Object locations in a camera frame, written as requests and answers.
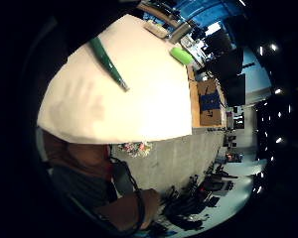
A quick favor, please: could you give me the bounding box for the green flower stem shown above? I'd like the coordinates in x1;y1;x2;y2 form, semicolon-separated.
88;36;130;92

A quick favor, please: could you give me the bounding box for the beige flat object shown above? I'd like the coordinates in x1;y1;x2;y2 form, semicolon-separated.
143;20;170;40

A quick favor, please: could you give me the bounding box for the grey box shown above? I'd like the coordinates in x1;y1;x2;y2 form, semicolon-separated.
168;22;193;45

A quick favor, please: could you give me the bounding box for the lime green oblong object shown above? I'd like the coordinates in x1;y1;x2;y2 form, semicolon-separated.
169;46;196;66

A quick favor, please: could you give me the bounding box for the wooden side table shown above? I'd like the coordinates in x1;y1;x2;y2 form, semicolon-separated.
186;64;228;129

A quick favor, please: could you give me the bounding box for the bunch of colourful flowers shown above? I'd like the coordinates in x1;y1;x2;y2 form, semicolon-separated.
116;141;154;159

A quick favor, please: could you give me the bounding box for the black monitor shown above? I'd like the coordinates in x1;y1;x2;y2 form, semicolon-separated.
205;29;245;82
221;72;247;108

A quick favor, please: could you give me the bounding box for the brown cardboard box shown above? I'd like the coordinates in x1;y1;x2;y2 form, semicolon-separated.
196;78;224;127

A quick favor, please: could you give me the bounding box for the the person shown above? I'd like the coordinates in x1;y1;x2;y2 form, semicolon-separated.
35;127;163;236

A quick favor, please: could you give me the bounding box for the pile of black equipment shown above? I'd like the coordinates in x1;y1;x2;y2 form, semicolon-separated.
157;164;237;232

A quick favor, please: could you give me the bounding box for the black cable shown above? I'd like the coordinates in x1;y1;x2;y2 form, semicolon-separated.
108;156;147;234

